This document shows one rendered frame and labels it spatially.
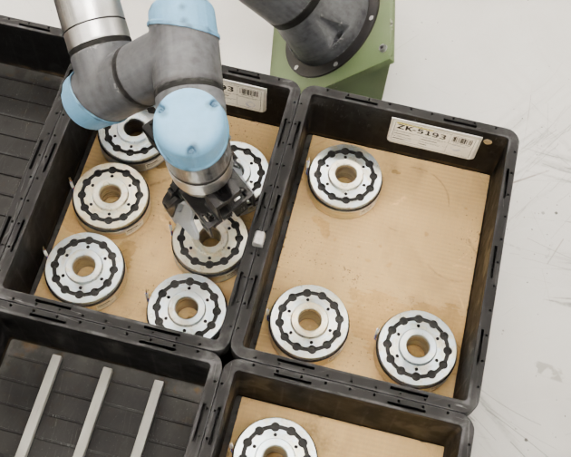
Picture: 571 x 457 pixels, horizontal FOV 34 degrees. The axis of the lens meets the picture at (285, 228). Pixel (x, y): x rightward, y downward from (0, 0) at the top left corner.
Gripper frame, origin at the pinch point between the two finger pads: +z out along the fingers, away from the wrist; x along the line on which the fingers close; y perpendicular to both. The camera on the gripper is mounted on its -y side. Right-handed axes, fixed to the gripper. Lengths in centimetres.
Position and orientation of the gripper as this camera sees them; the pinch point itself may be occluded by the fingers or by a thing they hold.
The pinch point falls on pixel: (205, 196)
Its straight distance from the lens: 130.4
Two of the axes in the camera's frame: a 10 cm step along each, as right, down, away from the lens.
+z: 0.0, 2.3, 9.7
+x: 7.9, -6.0, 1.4
